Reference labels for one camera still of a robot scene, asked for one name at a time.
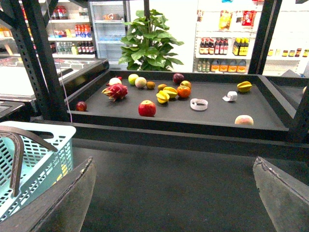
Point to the dark purple fruit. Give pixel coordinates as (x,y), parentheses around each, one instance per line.
(178,78)

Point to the white drinks shelf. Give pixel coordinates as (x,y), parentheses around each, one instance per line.
(64,24)

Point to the front yellow starfruit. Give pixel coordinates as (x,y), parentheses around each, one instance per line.
(162,97)

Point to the far yellow starfruit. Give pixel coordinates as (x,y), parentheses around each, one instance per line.
(244,87)

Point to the small dark red fruit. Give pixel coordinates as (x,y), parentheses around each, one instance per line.
(81,106)

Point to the green apple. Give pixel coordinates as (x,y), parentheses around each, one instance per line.
(132,78)

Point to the pale round melon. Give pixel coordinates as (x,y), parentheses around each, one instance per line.
(140,82)

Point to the black fruit tray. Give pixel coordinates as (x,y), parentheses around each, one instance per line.
(204,111)

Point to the white round fruit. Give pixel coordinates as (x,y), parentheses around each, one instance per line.
(113,81)

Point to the orange persimmon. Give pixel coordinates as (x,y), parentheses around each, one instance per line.
(183,91)

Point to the white sauce bottle shelf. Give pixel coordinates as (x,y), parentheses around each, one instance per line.
(227,30)

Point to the pink dragon fruit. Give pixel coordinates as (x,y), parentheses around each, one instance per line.
(116,91)

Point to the rear yellow starfruit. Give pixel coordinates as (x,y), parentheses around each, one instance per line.
(172,92)

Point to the yellow starfruit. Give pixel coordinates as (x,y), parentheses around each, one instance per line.
(244,87)
(162,97)
(172,92)

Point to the pink peach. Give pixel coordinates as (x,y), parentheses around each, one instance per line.
(244,120)

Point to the green potted plant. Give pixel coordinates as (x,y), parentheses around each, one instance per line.
(148,44)

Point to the small white tape roll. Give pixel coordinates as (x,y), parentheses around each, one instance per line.
(231,96)

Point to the black right rack post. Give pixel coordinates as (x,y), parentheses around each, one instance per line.
(268,20)

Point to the red green mango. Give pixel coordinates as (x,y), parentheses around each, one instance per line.
(186,84)

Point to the brown kiwi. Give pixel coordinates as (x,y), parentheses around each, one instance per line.
(161,87)
(150,85)

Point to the light blue plastic basket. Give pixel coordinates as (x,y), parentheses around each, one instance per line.
(40,165)

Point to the glass top freezer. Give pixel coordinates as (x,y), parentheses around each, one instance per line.
(73,74)

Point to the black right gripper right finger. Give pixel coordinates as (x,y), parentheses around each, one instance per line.
(285,198)

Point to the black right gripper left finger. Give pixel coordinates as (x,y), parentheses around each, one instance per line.
(62,208)

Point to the black metal rack post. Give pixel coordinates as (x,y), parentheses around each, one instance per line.
(38,62)

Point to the yellow mango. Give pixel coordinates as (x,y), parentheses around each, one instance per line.
(64,171)

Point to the red apple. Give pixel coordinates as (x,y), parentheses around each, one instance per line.
(147,108)

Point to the glass door fridge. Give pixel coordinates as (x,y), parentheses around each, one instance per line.
(108,19)

